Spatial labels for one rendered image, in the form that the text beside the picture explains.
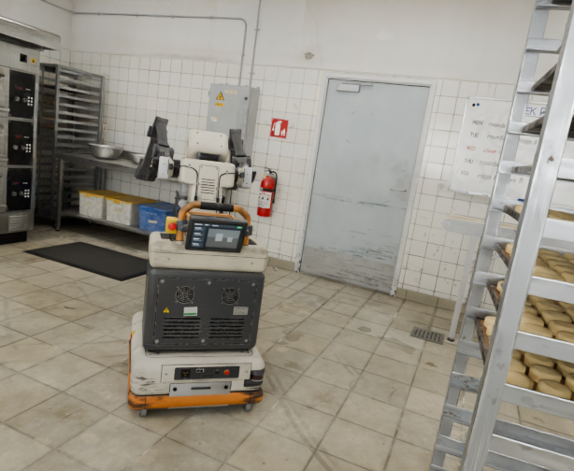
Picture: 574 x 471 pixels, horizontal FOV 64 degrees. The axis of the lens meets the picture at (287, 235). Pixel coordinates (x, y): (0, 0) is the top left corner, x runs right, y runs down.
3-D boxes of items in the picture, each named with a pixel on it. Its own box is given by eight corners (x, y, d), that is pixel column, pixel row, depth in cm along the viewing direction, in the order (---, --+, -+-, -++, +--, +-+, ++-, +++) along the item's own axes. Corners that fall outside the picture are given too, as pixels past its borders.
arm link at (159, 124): (153, 110, 272) (170, 115, 276) (148, 130, 279) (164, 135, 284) (155, 149, 239) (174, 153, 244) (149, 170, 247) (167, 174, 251)
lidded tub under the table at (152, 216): (134, 227, 488) (136, 204, 483) (160, 223, 531) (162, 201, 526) (164, 235, 475) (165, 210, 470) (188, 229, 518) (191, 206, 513)
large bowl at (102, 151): (78, 155, 508) (79, 142, 506) (105, 157, 544) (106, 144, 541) (105, 160, 495) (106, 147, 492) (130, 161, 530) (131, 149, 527)
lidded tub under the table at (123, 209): (101, 220, 504) (103, 196, 499) (131, 216, 547) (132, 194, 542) (128, 226, 491) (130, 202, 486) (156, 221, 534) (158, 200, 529)
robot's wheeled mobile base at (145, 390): (264, 407, 223) (270, 361, 219) (126, 415, 202) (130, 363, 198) (235, 347, 285) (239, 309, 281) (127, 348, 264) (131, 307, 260)
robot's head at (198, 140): (229, 153, 238) (228, 132, 245) (189, 148, 231) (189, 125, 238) (223, 170, 249) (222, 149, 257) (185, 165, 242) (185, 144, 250)
